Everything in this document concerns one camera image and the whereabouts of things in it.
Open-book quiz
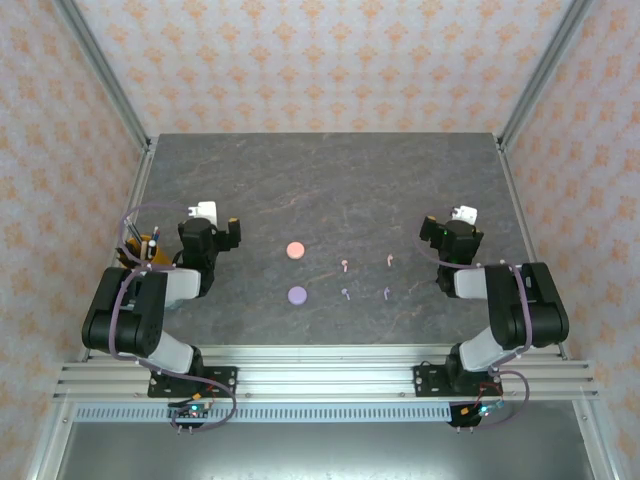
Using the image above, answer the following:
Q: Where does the aluminium frame post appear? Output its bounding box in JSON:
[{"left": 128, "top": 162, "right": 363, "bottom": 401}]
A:
[
  {"left": 497, "top": 0, "right": 599, "bottom": 151},
  {"left": 52, "top": 0, "right": 154, "bottom": 154}
]

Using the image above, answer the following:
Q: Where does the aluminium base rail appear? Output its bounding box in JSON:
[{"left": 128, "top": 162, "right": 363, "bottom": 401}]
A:
[{"left": 52, "top": 343, "right": 600, "bottom": 402}]

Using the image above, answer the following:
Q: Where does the orange pen holder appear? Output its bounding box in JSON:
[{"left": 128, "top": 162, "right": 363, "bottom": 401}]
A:
[{"left": 117, "top": 234, "right": 174, "bottom": 269}]

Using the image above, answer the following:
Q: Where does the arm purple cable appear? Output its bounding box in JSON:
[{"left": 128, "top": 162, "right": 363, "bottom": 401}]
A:
[
  {"left": 411, "top": 227, "right": 532, "bottom": 431},
  {"left": 107, "top": 202, "right": 239, "bottom": 435}
]

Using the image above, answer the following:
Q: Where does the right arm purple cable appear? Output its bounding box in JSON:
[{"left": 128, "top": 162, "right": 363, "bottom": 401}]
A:
[{"left": 411, "top": 227, "right": 532, "bottom": 431}]

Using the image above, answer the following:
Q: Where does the small controller circuit board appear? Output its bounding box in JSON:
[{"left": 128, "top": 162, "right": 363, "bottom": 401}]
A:
[
  {"left": 449, "top": 399, "right": 506, "bottom": 429},
  {"left": 167, "top": 399, "right": 211, "bottom": 422}
]

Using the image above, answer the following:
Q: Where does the grey metal sheet panel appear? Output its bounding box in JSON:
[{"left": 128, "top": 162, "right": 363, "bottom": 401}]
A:
[{"left": 29, "top": 420, "right": 616, "bottom": 480}]

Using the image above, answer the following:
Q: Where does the slotted grey cable duct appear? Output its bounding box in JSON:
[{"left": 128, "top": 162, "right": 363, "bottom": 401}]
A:
[{"left": 74, "top": 404, "right": 506, "bottom": 425}]

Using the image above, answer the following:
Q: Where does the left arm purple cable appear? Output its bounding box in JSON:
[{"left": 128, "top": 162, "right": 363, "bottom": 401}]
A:
[{"left": 107, "top": 202, "right": 239, "bottom": 435}]

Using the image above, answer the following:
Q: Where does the aluminium table side rail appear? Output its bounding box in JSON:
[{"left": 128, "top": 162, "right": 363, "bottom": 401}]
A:
[
  {"left": 496, "top": 142, "right": 571, "bottom": 361},
  {"left": 77, "top": 142, "right": 157, "bottom": 364}
]

